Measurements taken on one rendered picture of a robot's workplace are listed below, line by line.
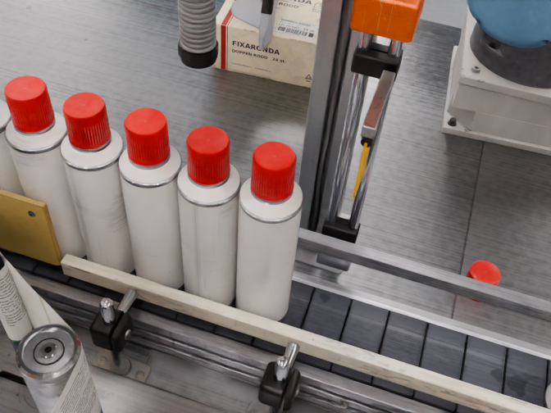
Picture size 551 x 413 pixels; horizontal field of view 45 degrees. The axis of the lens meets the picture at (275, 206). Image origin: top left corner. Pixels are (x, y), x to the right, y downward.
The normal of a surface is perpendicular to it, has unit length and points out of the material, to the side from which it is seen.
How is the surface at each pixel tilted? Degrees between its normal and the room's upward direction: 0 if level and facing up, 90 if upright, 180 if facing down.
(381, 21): 90
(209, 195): 42
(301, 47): 90
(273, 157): 3
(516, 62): 70
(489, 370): 0
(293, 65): 90
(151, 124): 2
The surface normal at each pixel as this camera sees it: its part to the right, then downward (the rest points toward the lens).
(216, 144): 0.04, -0.68
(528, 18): -0.57, 0.65
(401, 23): -0.32, 0.70
